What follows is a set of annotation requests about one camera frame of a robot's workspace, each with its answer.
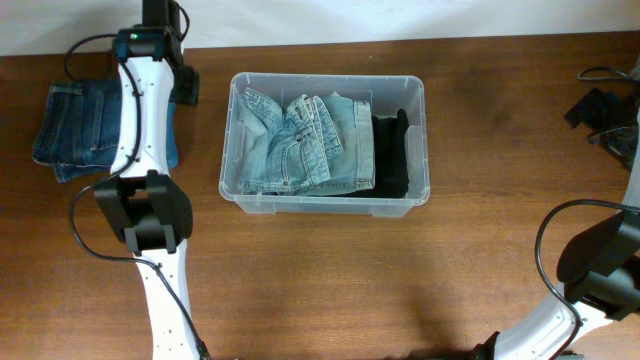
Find dark blue jeans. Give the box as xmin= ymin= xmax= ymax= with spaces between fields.
xmin=32 ymin=77 xmax=180 ymax=183

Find clear plastic storage bin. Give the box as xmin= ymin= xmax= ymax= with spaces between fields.
xmin=219 ymin=72 xmax=431 ymax=218

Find light blue jeans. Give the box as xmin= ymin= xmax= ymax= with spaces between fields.
xmin=237 ymin=88 xmax=375 ymax=196

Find black garment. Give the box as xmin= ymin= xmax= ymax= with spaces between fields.
xmin=348 ymin=109 xmax=409 ymax=199

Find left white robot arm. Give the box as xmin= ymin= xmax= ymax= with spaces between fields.
xmin=95 ymin=26 xmax=209 ymax=360

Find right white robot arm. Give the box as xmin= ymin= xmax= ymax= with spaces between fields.
xmin=469 ymin=66 xmax=639 ymax=360

